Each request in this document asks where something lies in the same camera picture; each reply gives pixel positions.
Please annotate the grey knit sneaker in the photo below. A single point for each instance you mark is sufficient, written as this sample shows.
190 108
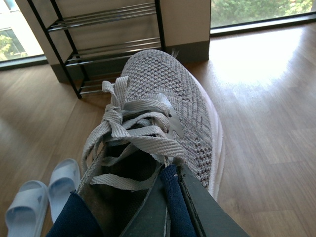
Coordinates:
158 115

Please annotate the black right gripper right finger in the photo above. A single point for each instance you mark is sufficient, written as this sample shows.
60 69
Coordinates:
207 217

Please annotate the black metal shoe rack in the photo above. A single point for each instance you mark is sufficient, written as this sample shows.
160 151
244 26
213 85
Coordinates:
91 40

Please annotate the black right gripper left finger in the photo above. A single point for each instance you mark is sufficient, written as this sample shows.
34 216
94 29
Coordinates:
152 218

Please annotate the light blue slide slipper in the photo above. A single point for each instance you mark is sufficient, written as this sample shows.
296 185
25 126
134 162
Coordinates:
26 214
64 179

